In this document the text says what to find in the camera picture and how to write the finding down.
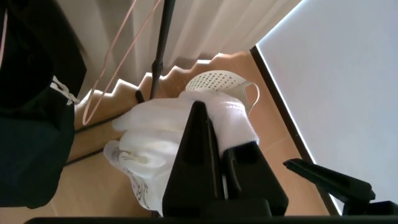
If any white laundry basket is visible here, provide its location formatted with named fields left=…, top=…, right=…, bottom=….
left=185, top=70, right=261, bottom=114

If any beige curtain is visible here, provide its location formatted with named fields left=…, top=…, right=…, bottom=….
left=55, top=0, right=303, bottom=101

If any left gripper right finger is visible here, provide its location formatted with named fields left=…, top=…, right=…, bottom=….
left=221, top=141, right=289, bottom=217

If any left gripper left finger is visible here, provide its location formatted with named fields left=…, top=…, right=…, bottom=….
left=162, top=100, right=224, bottom=218

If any black knitted garment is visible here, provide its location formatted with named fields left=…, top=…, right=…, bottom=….
left=0, top=0, right=88, bottom=209

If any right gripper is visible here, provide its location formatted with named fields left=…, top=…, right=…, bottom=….
left=282, top=158, right=398, bottom=217

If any white garment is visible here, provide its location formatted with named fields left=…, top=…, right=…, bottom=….
left=103, top=90, right=260, bottom=216

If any black clothes rack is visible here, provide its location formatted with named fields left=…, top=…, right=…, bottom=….
left=64, top=0, right=177, bottom=166

